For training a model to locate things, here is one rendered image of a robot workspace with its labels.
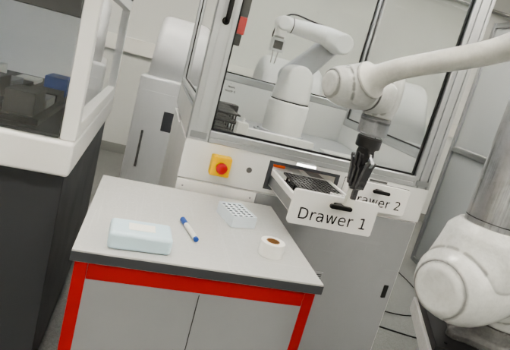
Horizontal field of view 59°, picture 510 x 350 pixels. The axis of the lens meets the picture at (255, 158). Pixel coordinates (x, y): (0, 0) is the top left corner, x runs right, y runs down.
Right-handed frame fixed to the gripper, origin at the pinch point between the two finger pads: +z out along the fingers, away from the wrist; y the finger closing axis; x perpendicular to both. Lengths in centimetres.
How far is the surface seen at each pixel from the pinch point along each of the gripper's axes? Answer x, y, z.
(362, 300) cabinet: -39, 35, 52
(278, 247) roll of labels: 24.2, -14.6, 13.7
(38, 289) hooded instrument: 87, 17, 54
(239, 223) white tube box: 31.2, 4.7, 16.1
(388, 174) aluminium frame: -31.7, 34.7, -4.0
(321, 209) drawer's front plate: 7.7, 1.3, 5.8
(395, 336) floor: -94, 76, 94
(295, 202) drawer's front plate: 16.7, 1.3, 5.0
